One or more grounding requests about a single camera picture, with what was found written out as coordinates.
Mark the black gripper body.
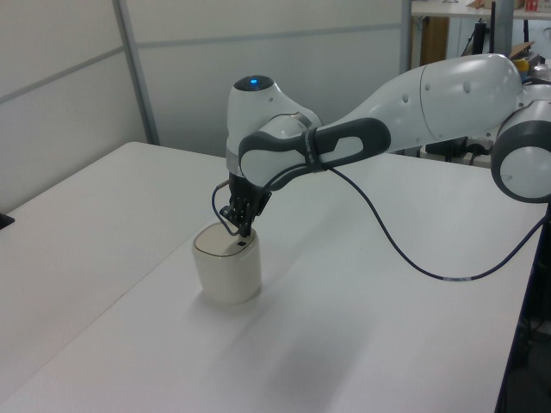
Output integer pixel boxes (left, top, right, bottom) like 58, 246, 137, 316
226, 173, 273, 216

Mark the small white lidded trash can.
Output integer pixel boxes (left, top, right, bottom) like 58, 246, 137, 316
191, 222, 263, 305

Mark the black box under desk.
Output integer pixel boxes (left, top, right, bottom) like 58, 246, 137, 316
425, 138, 470, 163

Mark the brown cardboard panel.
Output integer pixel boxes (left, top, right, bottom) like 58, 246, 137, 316
420, 16, 450, 66

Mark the white background desk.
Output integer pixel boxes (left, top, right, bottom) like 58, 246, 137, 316
410, 0, 551, 21

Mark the thin black pole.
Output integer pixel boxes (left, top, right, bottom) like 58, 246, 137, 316
489, 0, 498, 56

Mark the thin grey gripper wire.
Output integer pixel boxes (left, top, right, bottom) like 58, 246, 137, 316
211, 180, 240, 236

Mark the black cable strap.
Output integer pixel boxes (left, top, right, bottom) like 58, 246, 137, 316
300, 126, 326, 173

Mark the grey metal partition post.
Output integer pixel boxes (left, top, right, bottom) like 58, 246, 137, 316
112, 0, 161, 145

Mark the long black arm cable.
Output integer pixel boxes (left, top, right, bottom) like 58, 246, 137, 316
264, 163, 551, 283

